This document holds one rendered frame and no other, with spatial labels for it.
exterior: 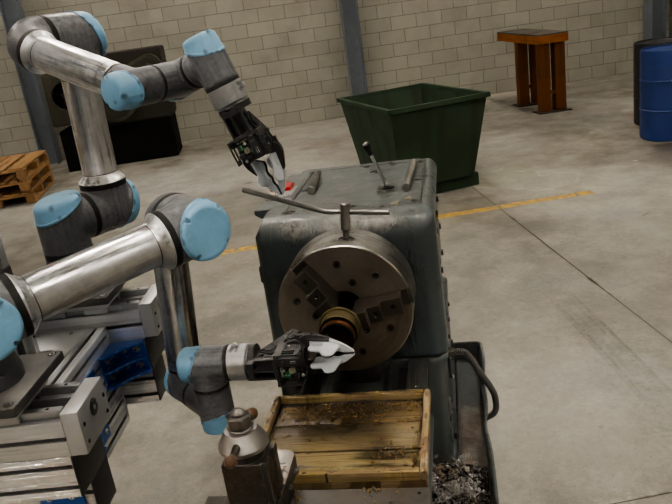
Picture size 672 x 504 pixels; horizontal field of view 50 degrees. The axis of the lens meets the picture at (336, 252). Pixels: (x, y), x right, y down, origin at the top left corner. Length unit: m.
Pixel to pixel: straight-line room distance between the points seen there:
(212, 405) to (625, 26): 11.92
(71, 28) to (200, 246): 0.69
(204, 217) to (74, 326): 0.64
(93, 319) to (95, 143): 0.43
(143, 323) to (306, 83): 9.96
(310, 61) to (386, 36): 1.24
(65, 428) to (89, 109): 0.80
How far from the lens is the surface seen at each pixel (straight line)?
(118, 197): 1.92
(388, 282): 1.63
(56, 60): 1.67
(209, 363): 1.51
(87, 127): 1.89
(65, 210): 1.84
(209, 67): 1.51
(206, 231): 1.40
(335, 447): 1.55
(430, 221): 1.75
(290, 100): 11.67
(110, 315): 1.87
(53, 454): 1.48
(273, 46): 11.60
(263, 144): 1.49
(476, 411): 2.26
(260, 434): 1.15
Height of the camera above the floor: 1.75
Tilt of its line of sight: 19 degrees down
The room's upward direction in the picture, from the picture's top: 8 degrees counter-clockwise
